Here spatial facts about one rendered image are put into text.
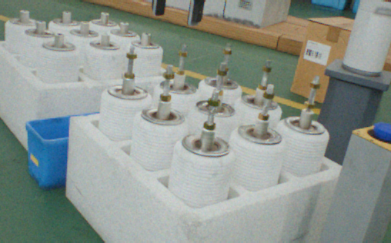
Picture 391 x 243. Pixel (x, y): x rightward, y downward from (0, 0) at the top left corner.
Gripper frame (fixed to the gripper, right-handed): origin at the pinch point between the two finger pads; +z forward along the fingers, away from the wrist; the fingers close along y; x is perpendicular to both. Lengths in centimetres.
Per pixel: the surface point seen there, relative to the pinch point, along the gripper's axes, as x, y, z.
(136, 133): -3.9, -1.7, 20.4
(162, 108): -0.4, 0.3, 15.9
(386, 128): 10.5, 32.9, 10.0
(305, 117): 18.9, 17.7, 15.7
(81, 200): -3.5, -13.8, 39.6
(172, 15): 170, -131, 37
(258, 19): 186, -81, 29
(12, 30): 14, -63, 19
